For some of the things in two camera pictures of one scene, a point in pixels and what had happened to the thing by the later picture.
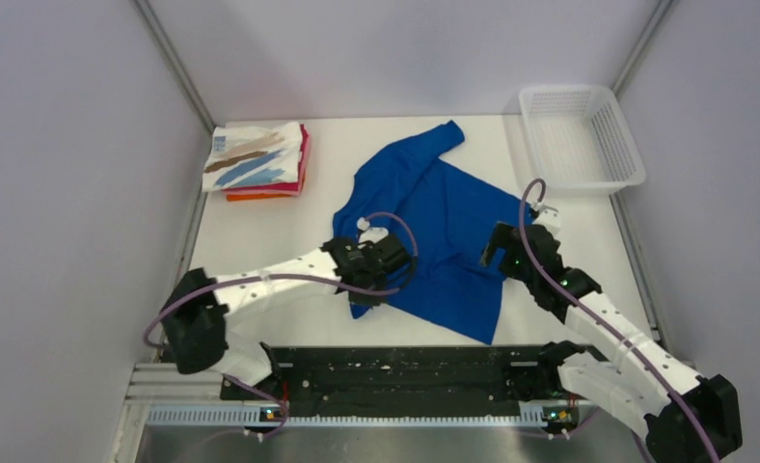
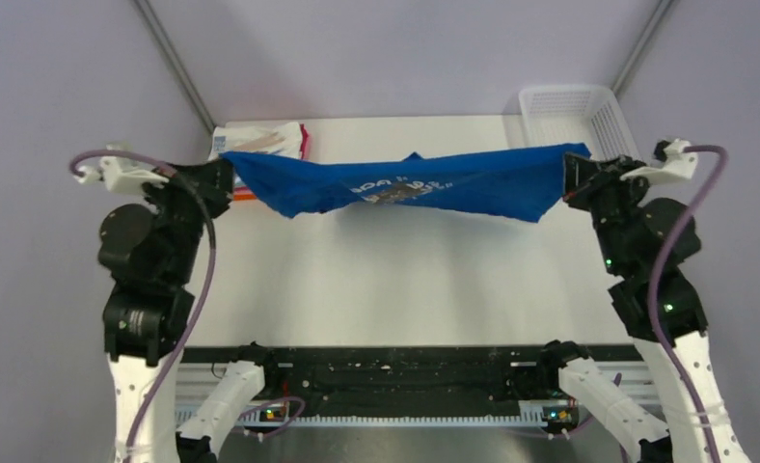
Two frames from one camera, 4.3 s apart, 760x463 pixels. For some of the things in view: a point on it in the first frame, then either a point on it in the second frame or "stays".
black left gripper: x=364 y=298 -> x=214 y=179
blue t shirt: x=451 y=216 -> x=518 y=182
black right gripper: x=502 y=236 -> x=585 y=177
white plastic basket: x=581 y=139 stays
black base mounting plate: x=391 y=373 stays
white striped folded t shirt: x=239 y=156 stays
